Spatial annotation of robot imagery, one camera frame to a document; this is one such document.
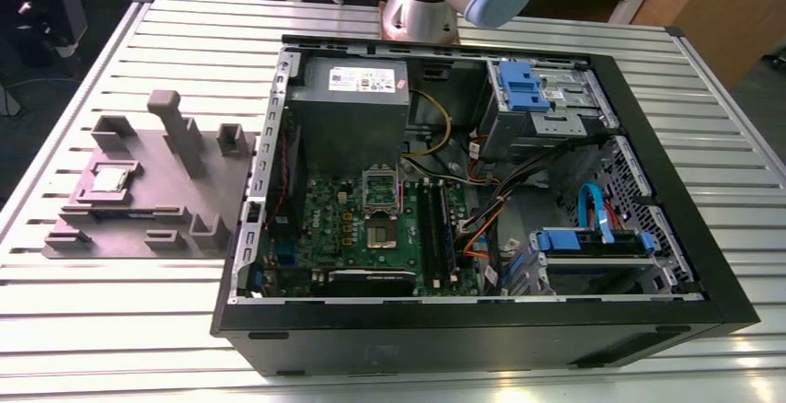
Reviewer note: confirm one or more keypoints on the brown wooden cabinet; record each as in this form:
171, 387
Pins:
730, 16

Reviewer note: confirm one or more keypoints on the black PC case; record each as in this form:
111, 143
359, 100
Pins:
430, 329

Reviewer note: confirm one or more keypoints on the silver drive cage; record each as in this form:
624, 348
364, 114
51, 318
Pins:
552, 127

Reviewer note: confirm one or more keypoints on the blue plastic drive bracket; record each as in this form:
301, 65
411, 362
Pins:
522, 85

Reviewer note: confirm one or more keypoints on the silver CPU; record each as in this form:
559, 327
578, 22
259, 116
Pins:
111, 179

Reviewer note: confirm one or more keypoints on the green RAM stick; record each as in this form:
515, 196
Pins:
123, 214

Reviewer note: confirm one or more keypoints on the grey plastic parts rack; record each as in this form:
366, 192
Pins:
165, 191

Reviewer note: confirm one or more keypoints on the blue VGA port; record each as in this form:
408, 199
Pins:
256, 281

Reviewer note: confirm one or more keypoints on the black RAM slot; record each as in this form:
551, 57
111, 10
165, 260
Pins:
427, 237

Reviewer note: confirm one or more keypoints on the hard disk in blue carrier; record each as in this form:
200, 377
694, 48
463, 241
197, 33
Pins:
562, 240

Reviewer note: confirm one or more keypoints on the grey power supply unit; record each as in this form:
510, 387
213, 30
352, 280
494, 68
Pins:
343, 122

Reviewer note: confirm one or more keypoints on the black graphics card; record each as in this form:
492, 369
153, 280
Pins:
368, 283

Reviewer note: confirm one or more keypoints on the silver disk bay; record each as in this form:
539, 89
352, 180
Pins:
666, 276

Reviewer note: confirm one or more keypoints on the CPU socket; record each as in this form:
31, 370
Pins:
382, 235

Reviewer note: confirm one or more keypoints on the green motherboard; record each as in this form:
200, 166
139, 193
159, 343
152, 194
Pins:
331, 246

